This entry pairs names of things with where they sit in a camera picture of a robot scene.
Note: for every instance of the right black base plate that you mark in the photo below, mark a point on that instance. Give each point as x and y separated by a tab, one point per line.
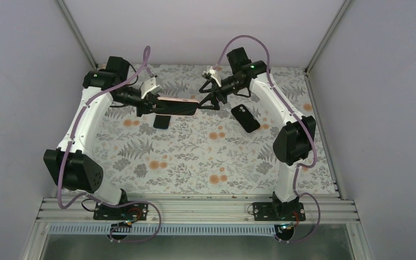
278	212

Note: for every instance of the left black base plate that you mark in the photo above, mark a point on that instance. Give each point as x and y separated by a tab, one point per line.
134	212

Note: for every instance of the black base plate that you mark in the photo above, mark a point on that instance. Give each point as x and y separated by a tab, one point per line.
278	212
134	212

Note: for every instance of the slotted grey cable duct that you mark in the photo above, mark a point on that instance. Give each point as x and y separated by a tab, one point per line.
164	229

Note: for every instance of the aluminium mounting rail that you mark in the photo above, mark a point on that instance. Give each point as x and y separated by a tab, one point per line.
211	209

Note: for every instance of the black phone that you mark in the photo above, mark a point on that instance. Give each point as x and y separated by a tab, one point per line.
162	121

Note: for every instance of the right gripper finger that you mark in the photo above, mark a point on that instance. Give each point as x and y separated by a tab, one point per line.
210	86
209	102

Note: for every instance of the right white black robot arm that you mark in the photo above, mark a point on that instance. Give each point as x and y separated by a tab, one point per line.
295	139

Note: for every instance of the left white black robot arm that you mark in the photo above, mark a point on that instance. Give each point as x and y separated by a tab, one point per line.
75	173

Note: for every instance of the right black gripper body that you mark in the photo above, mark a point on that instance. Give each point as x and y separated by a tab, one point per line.
219	91

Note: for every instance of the floral patterned table mat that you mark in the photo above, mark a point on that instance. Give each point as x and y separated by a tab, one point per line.
208	153

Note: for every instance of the black phone case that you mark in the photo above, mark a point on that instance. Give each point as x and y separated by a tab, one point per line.
245	118

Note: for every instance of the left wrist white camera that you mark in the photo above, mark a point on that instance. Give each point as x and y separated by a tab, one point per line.
152	85

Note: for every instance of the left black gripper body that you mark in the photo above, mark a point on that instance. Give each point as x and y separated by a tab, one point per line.
147	103

